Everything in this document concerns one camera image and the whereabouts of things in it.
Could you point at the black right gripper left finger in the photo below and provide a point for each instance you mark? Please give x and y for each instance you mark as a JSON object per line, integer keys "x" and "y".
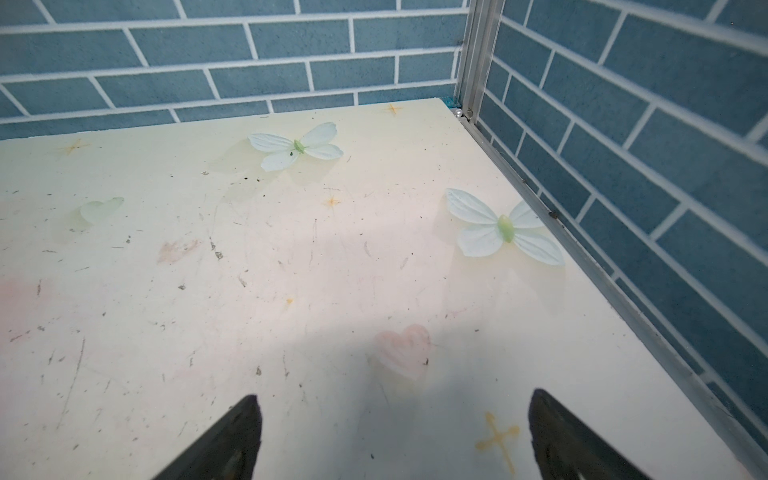
{"x": 227, "y": 450}

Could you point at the aluminium base frame rail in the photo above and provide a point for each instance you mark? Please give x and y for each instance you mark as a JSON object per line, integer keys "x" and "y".
{"x": 745, "y": 449}

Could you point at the aluminium corner frame post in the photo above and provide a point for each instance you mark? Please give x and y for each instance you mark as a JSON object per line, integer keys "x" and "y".
{"x": 484, "y": 18}

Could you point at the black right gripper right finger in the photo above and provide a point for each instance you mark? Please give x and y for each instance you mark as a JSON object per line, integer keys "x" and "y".
{"x": 566, "y": 448}

